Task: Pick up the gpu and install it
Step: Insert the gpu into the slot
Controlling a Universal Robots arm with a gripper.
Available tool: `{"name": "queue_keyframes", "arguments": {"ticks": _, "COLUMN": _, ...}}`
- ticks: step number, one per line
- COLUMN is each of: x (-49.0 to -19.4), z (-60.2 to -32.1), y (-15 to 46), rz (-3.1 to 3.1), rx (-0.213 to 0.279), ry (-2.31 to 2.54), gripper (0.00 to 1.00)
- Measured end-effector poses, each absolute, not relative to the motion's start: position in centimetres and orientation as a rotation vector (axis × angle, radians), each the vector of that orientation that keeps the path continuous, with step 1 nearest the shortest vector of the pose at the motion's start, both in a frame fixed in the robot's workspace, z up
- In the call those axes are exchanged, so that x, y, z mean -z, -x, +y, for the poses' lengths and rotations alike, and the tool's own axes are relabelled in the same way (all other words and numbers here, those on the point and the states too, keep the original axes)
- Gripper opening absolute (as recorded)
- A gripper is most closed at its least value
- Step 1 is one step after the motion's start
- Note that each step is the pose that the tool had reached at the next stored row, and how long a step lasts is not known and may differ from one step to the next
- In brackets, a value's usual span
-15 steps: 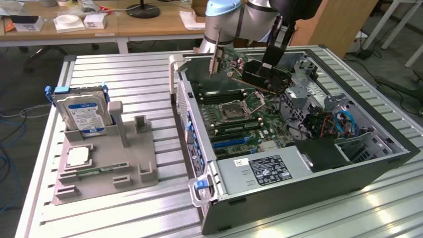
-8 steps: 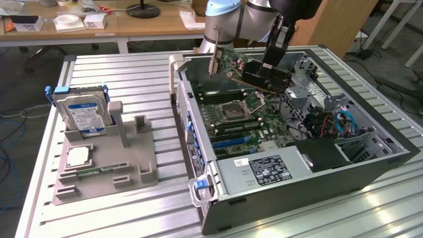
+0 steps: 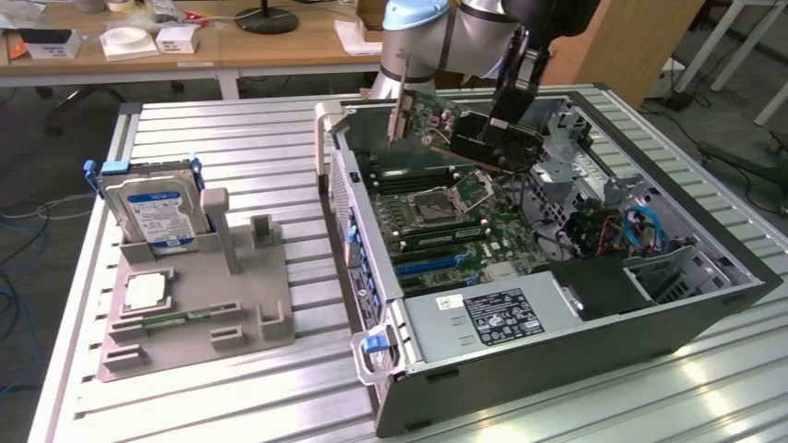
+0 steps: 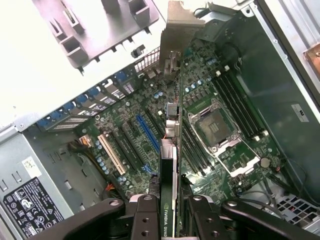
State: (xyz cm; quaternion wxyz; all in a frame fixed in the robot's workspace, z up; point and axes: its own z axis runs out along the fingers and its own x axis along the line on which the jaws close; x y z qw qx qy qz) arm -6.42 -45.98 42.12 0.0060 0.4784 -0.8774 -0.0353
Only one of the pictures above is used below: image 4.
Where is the metal disk bay cage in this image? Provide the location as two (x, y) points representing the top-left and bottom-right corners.
(271, 192), (320, 235)

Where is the coin cell battery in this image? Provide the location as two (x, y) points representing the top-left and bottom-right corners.
(259, 157), (272, 169)

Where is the metal socket cover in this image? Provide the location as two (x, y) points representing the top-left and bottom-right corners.
(216, 139), (261, 179)

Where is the green motherboard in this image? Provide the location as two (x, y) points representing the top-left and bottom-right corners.
(74, 39), (288, 201)

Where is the blue expansion slot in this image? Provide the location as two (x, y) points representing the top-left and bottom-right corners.
(136, 114), (161, 154)

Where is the CPU socket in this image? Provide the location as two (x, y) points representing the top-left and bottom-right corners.
(187, 99), (243, 158)

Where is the black open PC case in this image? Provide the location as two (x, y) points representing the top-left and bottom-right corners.
(0, 0), (320, 240)

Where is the white expansion slot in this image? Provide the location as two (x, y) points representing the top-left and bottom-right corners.
(97, 133), (127, 176)

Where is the grey parts rack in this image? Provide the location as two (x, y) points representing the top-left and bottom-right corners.
(32, 0), (161, 76)

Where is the grey power supply unit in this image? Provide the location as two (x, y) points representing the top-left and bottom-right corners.
(0, 129), (76, 240)

